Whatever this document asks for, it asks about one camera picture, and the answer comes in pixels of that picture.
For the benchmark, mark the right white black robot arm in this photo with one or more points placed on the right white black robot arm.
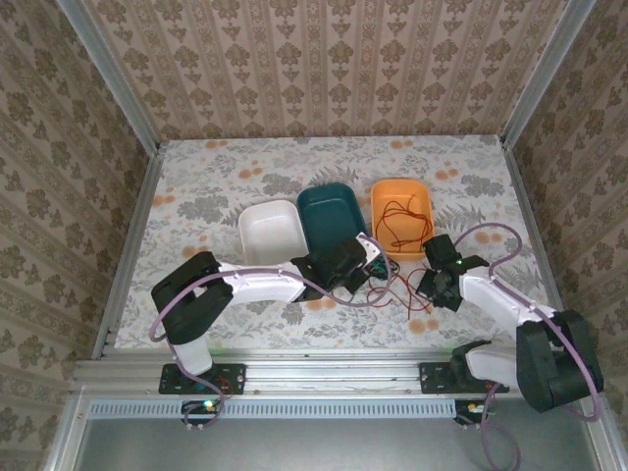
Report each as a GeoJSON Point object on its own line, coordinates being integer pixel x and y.
{"type": "Point", "coordinates": [495, 294]}

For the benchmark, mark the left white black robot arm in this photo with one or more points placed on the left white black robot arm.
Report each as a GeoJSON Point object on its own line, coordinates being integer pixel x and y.
{"type": "Point", "coordinates": [265, 289]}

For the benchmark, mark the teal plastic tray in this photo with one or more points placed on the teal plastic tray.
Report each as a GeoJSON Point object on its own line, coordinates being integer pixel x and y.
{"type": "Point", "coordinates": [329, 216]}

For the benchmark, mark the orange plastic tray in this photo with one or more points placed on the orange plastic tray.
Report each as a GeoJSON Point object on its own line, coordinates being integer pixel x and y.
{"type": "Point", "coordinates": [400, 196]}

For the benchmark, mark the white plastic tray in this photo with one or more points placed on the white plastic tray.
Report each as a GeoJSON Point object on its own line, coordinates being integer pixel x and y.
{"type": "Point", "coordinates": [267, 230]}

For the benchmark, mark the small circuit board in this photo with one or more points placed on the small circuit board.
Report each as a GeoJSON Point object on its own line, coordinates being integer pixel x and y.
{"type": "Point", "coordinates": [471, 408]}
{"type": "Point", "coordinates": [201, 407]}

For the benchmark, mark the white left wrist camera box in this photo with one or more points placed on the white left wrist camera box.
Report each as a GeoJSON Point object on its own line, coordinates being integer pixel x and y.
{"type": "Point", "coordinates": [369, 247]}

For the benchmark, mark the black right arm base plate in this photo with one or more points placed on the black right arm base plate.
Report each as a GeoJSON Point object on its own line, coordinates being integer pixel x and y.
{"type": "Point", "coordinates": [436, 378]}

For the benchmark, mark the aluminium table edge rail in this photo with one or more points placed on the aluminium table edge rail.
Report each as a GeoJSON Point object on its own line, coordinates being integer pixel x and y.
{"type": "Point", "coordinates": [333, 373]}

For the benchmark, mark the aluminium side rail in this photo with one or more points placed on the aluminium side rail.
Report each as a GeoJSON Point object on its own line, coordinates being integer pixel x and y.
{"type": "Point", "coordinates": [140, 216]}
{"type": "Point", "coordinates": [532, 225]}

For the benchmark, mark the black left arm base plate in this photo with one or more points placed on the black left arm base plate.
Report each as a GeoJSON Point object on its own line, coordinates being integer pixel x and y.
{"type": "Point", "coordinates": [230, 378]}

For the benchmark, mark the aluminium corner post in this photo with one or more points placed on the aluminium corner post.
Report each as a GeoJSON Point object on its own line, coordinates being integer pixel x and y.
{"type": "Point", "coordinates": [539, 73]}
{"type": "Point", "coordinates": [110, 73]}

